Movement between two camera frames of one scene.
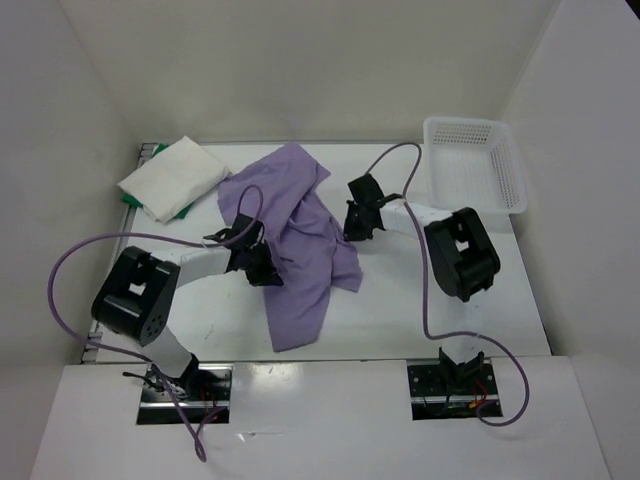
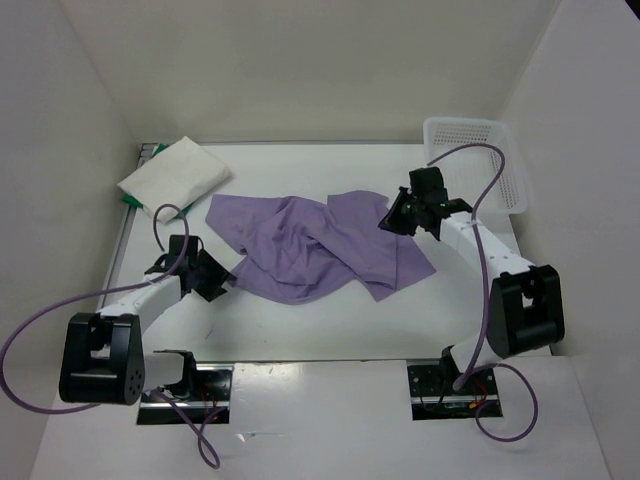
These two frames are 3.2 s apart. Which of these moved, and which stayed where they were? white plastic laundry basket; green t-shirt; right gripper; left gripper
Moved: left gripper; right gripper
Stayed: white plastic laundry basket; green t-shirt
